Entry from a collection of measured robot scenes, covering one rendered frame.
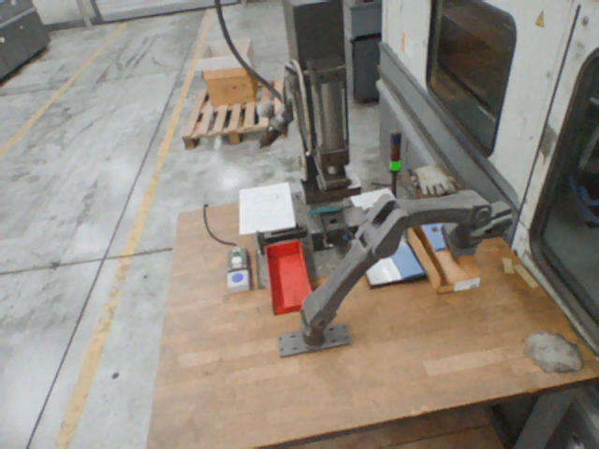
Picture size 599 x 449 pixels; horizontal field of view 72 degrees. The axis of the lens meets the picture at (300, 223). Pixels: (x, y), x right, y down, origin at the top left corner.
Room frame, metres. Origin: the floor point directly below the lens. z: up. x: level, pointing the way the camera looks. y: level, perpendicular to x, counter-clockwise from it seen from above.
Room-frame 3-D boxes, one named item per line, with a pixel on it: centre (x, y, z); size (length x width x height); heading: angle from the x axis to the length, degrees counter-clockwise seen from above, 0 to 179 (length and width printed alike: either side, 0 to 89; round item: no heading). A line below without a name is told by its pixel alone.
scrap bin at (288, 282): (0.91, 0.06, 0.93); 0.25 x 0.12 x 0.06; 3
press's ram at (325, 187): (1.16, -0.11, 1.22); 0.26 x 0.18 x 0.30; 3
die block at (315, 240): (1.09, -0.13, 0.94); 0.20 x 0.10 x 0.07; 93
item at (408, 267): (0.90, -0.31, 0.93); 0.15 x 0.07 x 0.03; 7
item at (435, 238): (0.93, -0.42, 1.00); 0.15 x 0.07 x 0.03; 3
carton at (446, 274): (0.90, -0.43, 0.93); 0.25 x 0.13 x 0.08; 3
